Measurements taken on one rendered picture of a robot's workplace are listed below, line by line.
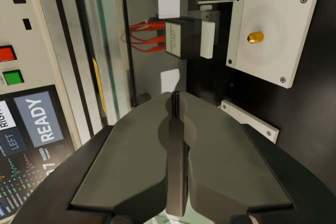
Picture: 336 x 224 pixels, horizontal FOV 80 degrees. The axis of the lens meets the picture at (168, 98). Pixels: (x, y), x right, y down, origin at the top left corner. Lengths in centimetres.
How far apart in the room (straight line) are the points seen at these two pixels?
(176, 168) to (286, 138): 32
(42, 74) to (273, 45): 40
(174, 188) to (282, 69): 29
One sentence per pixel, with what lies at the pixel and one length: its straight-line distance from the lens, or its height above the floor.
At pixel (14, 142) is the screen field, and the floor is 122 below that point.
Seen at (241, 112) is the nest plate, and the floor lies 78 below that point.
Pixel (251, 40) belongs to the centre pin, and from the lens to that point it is 40.
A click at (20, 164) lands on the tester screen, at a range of 48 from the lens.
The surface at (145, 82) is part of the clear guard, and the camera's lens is 17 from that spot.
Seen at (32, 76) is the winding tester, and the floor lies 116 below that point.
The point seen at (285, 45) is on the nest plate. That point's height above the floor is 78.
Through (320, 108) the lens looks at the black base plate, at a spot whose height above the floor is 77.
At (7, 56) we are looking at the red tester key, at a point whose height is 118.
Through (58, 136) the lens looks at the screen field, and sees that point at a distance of 45.
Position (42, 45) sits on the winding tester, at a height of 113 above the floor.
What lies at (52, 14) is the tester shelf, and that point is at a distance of 35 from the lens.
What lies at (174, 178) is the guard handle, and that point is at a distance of 17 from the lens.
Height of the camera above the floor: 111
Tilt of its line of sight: 25 degrees down
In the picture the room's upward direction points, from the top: 106 degrees counter-clockwise
